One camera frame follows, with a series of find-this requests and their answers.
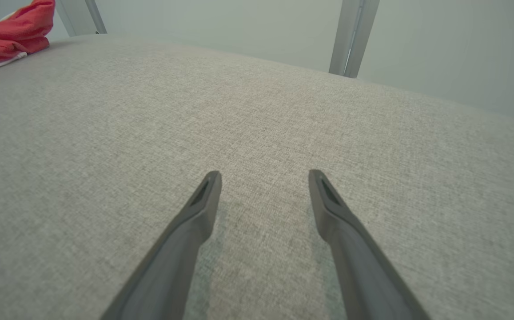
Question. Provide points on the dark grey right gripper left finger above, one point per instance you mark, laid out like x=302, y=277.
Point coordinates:
x=172, y=266

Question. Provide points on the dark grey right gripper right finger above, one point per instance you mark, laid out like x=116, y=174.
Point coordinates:
x=363, y=266

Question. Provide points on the red shorts with white stripe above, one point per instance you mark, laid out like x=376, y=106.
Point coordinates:
x=12, y=35

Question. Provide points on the grey fabric sofa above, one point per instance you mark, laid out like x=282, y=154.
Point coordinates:
x=239, y=111

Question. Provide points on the grey metal wall post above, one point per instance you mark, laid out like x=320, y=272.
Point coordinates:
x=350, y=35
x=77, y=18

